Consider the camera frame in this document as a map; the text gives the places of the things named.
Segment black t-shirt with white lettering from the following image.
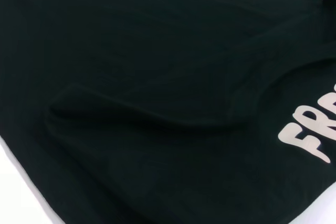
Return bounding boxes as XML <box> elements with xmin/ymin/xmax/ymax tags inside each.
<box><xmin>0</xmin><ymin>0</ymin><xmax>336</xmax><ymax>224</ymax></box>

